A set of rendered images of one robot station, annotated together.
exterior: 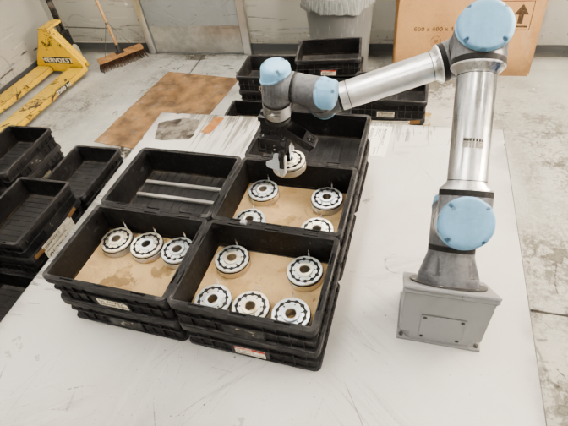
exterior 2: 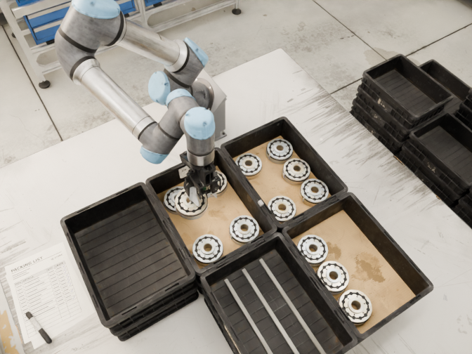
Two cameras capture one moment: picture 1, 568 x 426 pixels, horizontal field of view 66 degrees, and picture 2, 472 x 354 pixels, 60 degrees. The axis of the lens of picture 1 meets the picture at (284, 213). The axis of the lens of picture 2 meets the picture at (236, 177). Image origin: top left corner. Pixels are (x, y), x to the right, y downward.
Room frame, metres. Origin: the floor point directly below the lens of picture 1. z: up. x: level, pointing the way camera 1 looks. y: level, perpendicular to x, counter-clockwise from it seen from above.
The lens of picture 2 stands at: (1.49, 0.43, 2.12)
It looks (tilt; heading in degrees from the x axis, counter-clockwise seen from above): 57 degrees down; 214
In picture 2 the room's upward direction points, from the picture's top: 2 degrees clockwise
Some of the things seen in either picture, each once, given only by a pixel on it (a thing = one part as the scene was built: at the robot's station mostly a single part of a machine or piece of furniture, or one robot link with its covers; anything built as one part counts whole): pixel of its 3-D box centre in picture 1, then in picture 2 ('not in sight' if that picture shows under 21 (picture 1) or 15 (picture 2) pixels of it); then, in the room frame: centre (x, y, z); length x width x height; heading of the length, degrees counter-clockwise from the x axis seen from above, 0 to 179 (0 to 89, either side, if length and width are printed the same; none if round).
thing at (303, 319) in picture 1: (291, 314); (279, 149); (0.60, 0.02, 0.86); 0.10 x 0.10 x 0.01
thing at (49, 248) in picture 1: (63, 241); not in sight; (1.46, 1.05, 0.41); 0.31 x 0.02 x 0.16; 159
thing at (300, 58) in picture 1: (330, 82); not in sight; (2.58, -0.44, 0.37); 0.42 x 0.34 x 0.46; 69
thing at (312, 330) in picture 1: (256, 270); (282, 168); (0.72, 0.10, 0.92); 0.40 x 0.30 x 0.02; 67
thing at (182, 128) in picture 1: (176, 128); not in sight; (1.80, 0.45, 0.71); 0.22 x 0.19 x 0.01; 69
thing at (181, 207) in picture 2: (288, 160); (191, 201); (1.05, -0.04, 1.01); 0.10 x 0.10 x 0.01
